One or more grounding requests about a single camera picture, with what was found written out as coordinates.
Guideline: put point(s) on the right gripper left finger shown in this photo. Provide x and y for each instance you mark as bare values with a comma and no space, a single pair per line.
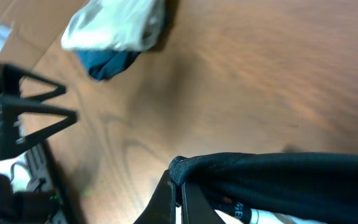
161,208

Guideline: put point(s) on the folded navy blue garment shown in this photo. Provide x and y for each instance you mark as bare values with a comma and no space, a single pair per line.
105,64

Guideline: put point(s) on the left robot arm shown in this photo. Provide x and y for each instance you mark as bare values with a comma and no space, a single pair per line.
47,198

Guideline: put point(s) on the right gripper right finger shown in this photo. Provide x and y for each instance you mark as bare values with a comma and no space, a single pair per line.
195,208

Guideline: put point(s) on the black printed cycling jersey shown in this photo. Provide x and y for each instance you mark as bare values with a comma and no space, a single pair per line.
310,185

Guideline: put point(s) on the folded beige trousers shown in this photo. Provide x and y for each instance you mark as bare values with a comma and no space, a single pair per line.
119,25

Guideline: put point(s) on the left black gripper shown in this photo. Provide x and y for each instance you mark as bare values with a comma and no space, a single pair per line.
24,123

